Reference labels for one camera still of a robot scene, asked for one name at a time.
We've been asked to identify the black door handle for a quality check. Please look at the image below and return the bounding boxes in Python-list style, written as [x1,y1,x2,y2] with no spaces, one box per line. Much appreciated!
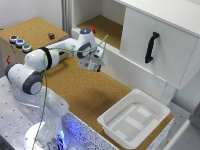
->
[144,31,161,65]

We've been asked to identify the red button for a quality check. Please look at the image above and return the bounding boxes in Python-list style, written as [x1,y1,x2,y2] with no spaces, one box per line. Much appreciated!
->
[9,34,19,44]

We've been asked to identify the purple block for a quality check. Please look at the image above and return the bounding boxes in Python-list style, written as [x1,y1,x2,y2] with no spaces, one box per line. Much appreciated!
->
[48,32,56,40]

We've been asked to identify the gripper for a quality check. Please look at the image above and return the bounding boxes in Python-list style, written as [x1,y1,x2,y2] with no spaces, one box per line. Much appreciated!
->
[78,47,109,73]

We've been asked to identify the blue button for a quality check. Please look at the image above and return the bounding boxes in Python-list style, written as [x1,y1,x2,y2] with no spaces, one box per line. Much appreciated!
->
[15,38,26,48]

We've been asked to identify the green cable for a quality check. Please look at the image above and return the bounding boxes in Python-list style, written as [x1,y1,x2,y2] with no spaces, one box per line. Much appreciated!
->
[31,34,110,150]

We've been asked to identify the white cabinet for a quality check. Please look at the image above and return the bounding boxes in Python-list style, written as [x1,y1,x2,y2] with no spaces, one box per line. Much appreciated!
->
[61,0,200,108]

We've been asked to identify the white plastic box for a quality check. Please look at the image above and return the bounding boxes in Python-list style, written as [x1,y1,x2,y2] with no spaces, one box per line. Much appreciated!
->
[96,88,172,150]

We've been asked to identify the white sliding door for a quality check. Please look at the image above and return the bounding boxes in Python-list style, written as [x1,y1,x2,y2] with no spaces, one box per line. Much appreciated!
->
[118,6,200,91]

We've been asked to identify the green button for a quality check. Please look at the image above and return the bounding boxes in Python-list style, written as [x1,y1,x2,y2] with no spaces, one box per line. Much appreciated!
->
[21,43,33,54]

